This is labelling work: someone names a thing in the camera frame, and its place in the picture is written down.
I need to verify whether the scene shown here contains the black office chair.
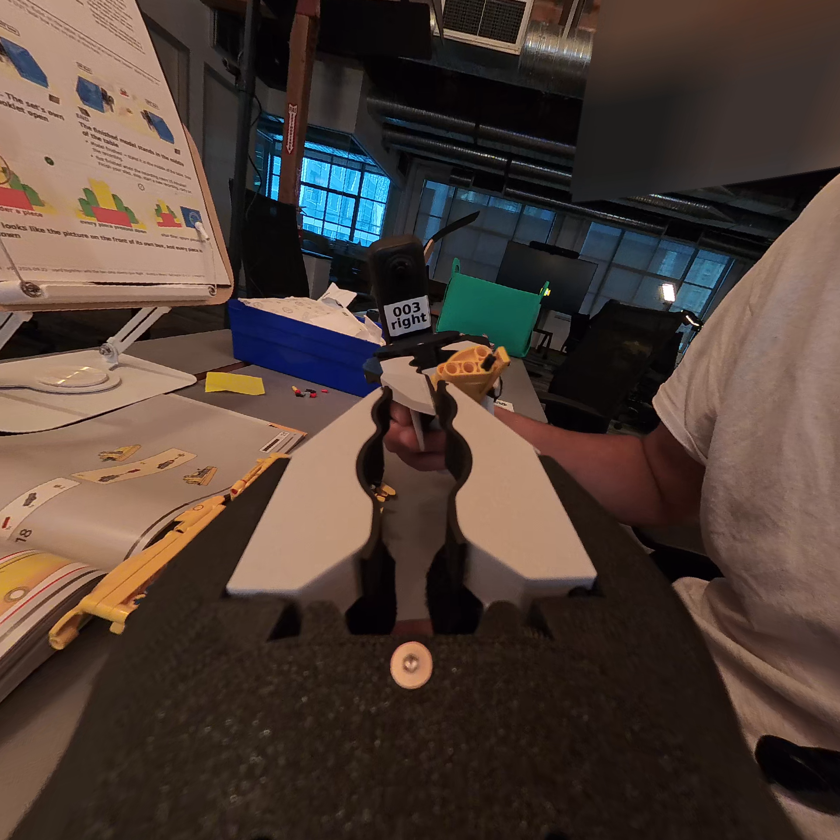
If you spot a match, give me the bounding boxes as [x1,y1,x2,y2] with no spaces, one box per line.
[537,298,688,435]

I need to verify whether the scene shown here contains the yellow sticky note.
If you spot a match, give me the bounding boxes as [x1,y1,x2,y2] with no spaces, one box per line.
[203,371,268,398]

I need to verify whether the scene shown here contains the person's right forearm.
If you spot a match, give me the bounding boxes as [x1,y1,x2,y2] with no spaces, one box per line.
[491,406,714,530]

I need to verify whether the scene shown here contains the grey desk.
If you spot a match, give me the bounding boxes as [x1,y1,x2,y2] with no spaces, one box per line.
[0,328,550,840]

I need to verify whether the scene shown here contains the green plastic bin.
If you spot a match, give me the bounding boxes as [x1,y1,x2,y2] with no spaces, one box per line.
[435,256,552,360]

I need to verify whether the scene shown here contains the white vent grille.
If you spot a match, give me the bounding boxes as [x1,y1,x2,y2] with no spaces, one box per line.
[432,0,534,56]

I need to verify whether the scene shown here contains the yellow toy car model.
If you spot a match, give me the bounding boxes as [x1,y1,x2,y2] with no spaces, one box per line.
[48,451,399,652]

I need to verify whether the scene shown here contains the silver air duct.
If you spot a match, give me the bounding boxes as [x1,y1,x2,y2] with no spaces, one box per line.
[517,18,596,101]

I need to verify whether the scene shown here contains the white crumpled papers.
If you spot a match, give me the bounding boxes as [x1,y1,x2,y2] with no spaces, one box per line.
[238,282,386,347]

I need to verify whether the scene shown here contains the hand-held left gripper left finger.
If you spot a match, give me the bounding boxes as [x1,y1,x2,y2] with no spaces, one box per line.
[224,387,399,636]

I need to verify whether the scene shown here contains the blue plastic bin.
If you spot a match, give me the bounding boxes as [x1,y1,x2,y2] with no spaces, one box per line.
[226,297,388,400]

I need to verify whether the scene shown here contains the yellow panel subassembly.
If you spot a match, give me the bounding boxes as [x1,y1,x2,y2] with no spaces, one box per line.
[430,344,513,403]

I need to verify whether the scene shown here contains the open lego instruction booklet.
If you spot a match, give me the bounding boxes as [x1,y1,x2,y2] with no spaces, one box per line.
[261,422,309,455]

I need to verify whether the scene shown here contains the black monitor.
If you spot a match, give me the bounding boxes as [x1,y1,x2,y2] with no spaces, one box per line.
[494,239,601,317]

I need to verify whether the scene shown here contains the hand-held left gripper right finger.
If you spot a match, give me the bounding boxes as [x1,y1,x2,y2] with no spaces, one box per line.
[425,381,598,636]

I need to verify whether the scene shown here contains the large window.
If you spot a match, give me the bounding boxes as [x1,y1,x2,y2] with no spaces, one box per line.
[261,113,392,248]

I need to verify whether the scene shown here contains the black lanyard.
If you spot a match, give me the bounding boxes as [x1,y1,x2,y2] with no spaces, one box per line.
[753,734,840,816]

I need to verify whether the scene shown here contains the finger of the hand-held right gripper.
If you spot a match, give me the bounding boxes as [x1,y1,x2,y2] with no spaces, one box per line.
[379,361,439,417]
[432,340,493,376]

